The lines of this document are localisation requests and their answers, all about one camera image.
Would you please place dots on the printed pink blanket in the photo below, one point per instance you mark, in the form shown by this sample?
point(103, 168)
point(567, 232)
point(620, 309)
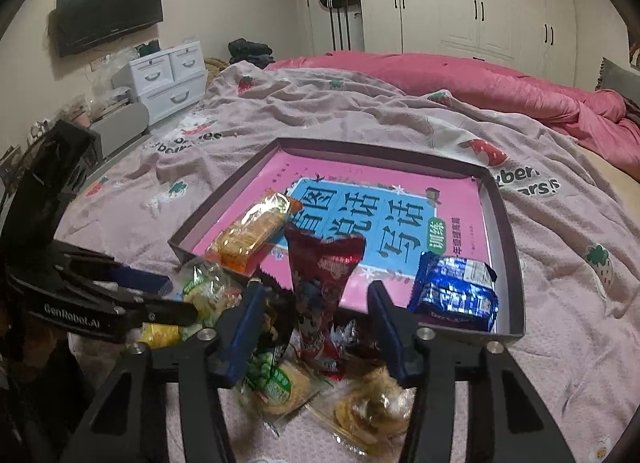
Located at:
point(350, 108)

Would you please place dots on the small dark candy packet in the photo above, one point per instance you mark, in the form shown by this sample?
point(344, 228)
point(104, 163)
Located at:
point(347, 335)

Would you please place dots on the grey storage box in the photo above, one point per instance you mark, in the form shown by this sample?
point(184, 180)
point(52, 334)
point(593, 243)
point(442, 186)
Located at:
point(122, 130)

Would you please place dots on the round cake packet green label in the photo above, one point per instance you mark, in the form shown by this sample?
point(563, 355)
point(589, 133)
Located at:
point(280, 388)

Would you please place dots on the clear brown cake packet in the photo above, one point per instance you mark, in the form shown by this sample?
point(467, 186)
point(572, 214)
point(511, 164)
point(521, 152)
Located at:
point(370, 408)

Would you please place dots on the beige bed sheet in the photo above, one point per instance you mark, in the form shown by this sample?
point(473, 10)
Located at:
point(615, 168)

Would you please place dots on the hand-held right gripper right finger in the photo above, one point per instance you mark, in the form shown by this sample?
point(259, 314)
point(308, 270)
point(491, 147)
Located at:
point(392, 343)

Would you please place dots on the red snack packet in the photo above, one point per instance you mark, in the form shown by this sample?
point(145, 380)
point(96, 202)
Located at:
point(320, 283)

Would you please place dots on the light green snack packet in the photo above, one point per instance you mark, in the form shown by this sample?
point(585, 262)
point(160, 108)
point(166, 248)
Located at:
point(210, 290)

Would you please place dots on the pink book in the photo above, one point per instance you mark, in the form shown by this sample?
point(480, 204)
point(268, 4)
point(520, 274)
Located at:
point(350, 188)

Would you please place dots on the white drawer unit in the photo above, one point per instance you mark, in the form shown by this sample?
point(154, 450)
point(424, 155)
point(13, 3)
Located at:
point(165, 78)

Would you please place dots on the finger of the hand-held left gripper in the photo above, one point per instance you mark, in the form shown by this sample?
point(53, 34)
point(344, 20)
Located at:
point(142, 282)
point(160, 314)

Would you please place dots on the small yellow snack packet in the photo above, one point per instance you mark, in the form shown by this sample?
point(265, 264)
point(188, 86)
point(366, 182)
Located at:
point(160, 336)

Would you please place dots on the dark clothes pile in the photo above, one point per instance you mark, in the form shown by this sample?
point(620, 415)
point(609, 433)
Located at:
point(250, 52)

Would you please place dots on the pink quilt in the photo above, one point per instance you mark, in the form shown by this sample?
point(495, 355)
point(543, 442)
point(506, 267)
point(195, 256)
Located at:
point(475, 78)

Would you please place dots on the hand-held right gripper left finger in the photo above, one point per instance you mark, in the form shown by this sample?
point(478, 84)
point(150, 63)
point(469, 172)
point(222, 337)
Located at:
point(240, 338)

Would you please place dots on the blue biscuit packet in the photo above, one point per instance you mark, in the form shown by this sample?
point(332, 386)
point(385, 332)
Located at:
point(452, 293)

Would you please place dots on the black wall television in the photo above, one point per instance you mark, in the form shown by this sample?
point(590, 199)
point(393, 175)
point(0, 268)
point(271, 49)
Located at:
point(107, 10)

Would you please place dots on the dark shallow cardboard box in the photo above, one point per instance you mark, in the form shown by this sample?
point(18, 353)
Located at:
point(502, 223)

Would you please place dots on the orange cracker packet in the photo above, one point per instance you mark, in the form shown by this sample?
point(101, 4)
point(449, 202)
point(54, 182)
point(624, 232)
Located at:
point(250, 233)

